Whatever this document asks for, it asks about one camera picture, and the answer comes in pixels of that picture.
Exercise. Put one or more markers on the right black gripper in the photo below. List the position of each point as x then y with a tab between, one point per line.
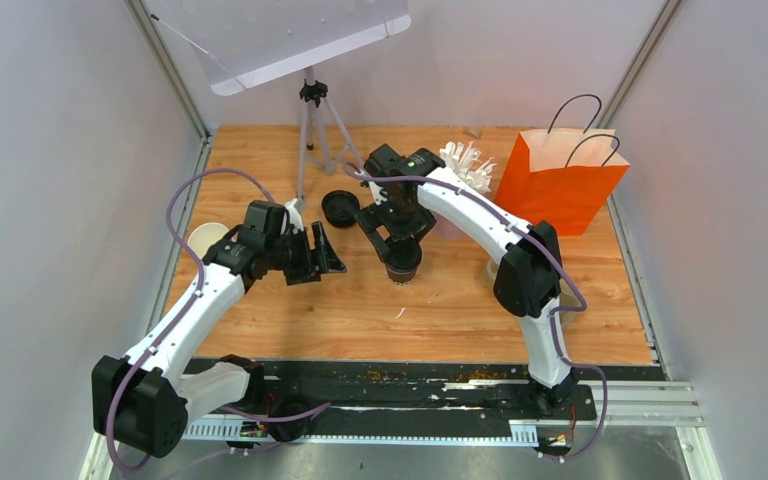
373	215

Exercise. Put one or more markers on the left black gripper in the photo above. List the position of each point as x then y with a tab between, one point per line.
327	259

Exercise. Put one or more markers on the black cup lid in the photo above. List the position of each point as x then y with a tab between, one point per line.
405	255

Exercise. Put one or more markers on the black paper coffee cup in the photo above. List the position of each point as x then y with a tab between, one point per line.
401	274

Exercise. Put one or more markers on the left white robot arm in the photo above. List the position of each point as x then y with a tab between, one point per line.
143	399

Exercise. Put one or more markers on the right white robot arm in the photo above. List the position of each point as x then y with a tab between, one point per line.
527	284

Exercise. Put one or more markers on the pink straw holder cup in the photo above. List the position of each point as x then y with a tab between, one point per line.
448	230

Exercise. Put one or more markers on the stack of black lids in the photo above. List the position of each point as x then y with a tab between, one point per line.
340	207

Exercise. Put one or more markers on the bundle of wrapped straws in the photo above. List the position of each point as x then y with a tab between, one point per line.
467	163

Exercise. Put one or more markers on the stack of paper cups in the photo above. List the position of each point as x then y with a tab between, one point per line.
204	236

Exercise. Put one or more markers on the grey tripod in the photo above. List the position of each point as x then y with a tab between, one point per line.
314	146

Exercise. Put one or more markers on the orange paper bag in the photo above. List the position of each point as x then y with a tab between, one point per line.
561	175

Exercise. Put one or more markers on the cardboard cup carrier tray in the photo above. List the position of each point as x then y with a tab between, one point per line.
567	298

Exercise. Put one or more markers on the white reflector board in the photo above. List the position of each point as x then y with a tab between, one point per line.
244	44

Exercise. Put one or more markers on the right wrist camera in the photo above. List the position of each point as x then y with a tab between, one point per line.
378	193

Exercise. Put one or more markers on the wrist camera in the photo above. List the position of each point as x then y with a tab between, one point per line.
294	221
378	193

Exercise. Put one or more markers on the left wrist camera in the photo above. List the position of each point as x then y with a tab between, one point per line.
294	221

